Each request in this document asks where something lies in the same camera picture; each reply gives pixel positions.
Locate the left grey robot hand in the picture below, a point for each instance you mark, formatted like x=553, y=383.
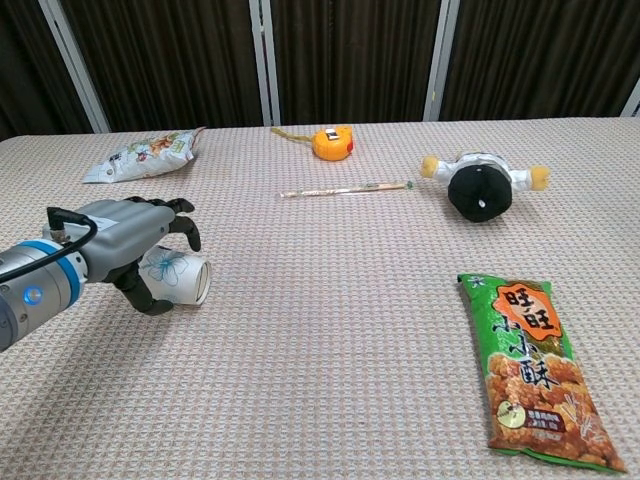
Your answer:
x=125, y=232

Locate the white paper cup blue flower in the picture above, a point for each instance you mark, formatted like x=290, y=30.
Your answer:
x=180, y=277

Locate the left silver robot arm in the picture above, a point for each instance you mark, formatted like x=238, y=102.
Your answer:
x=35, y=290

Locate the white snack bag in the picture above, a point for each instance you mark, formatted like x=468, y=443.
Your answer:
x=142, y=156

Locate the woven checkered tablecloth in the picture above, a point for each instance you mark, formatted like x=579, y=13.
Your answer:
x=320, y=325

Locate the wrapped wooden chopsticks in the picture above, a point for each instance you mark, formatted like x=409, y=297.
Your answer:
x=345, y=190

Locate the orange tape measure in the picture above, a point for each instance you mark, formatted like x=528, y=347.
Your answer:
x=332, y=144

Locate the dark brown curtain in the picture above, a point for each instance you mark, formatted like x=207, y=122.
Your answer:
x=350, y=55

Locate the black and white plush toy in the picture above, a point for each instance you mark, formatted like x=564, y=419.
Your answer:
x=481, y=192

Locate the green rice cracker snack bag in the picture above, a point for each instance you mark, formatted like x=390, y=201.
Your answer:
x=535, y=370

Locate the white screen frame post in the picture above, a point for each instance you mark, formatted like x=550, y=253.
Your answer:
x=265, y=60
x=75, y=65
x=440, y=60
x=631, y=102

